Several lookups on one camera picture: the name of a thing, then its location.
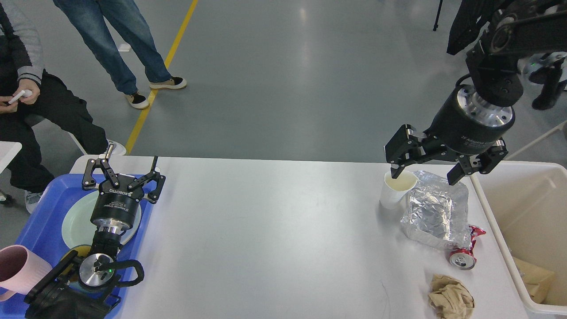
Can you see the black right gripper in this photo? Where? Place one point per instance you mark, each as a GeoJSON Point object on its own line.
{"type": "Point", "coordinates": [466, 124]}

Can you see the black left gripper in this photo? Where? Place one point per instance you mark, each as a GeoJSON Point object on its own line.
{"type": "Point", "coordinates": [117, 206]}

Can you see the mint green plate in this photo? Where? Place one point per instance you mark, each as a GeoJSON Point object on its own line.
{"type": "Point", "coordinates": [77, 228]}

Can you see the small foil sheet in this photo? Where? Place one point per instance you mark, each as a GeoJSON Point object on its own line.
{"type": "Point", "coordinates": [437, 213]}

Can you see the white paper cup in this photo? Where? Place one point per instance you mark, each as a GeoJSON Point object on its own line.
{"type": "Point", "coordinates": [394, 189]}

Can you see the beige napkin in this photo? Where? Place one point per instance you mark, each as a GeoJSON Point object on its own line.
{"type": "Point", "coordinates": [450, 299]}

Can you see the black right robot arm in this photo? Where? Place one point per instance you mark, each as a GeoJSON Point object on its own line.
{"type": "Point", "coordinates": [507, 38]}

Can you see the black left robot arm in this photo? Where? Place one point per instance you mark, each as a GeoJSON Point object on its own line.
{"type": "Point", "coordinates": [82, 287]}

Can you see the pink plate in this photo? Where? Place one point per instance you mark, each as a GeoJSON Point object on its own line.
{"type": "Point", "coordinates": [128, 234]}

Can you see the white plastic bin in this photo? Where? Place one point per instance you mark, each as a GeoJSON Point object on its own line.
{"type": "Point", "coordinates": [526, 207]}

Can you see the crushed red soda can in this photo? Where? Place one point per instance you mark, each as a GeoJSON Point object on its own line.
{"type": "Point", "coordinates": [463, 258]}

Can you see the grey table leg at right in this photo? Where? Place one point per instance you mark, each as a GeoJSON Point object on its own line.
{"type": "Point", "coordinates": [562, 128]}

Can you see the white side table corner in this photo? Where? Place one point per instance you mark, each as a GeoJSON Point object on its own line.
{"type": "Point", "coordinates": [8, 151]}

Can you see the white office chair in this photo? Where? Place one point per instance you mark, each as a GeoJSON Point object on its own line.
{"type": "Point", "coordinates": [470, 18]}

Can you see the pink mug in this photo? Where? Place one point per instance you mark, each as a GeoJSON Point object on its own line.
{"type": "Point", "coordinates": [20, 270]}

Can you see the small white handheld object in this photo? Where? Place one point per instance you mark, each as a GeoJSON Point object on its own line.
{"type": "Point", "coordinates": [21, 94]}

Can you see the seated person at left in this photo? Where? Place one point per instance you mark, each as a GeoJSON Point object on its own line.
{"type": "Point", "coordinates": [22, 67]}

